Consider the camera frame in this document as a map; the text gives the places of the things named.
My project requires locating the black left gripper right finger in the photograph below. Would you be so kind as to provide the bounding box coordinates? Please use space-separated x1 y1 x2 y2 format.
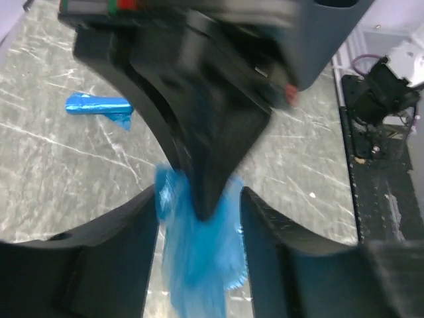
240 187 423 317

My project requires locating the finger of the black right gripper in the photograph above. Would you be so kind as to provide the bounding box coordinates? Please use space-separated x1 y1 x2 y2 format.
73 28 192 174
129 13 273 222

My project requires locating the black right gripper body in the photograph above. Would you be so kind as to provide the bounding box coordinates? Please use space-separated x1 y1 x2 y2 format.
58 1 298 105

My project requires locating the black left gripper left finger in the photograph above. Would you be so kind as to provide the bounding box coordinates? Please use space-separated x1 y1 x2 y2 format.
1 187 158 317

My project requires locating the blue detached trash bag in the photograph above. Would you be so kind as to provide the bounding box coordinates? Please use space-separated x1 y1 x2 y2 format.
154 166 248 317

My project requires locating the dark blue trash bin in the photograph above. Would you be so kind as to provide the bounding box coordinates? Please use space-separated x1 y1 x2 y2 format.
280 1 373 91

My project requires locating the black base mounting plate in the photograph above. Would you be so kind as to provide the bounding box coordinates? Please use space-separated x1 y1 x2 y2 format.
339 75 423 242

